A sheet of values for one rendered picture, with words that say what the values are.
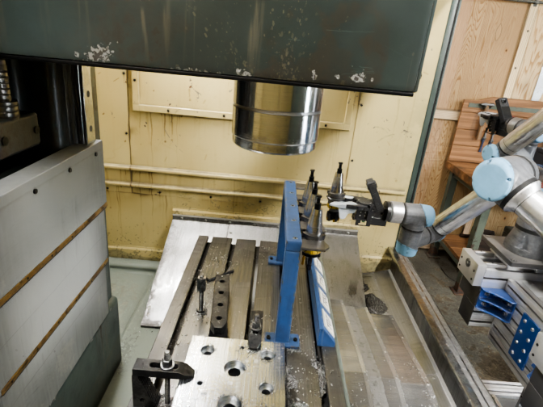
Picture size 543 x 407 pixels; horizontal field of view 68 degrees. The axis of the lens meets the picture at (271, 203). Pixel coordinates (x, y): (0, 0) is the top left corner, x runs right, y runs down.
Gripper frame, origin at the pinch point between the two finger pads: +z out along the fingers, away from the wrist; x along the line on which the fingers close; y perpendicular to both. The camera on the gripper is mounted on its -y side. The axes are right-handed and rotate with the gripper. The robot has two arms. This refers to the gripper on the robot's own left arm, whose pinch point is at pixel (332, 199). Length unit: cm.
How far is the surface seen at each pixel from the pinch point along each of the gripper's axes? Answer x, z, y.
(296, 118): -62, 20, -36
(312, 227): -34.6, 10.3, -4.1
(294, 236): -37.0, 14.7, -2.2
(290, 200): -12.6, 15.1, -2.5
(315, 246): -39.6, 9.4, -1.2
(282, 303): -39.5, 15.6, 16.5
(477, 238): 136, -136, 66
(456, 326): 96, -117, 116
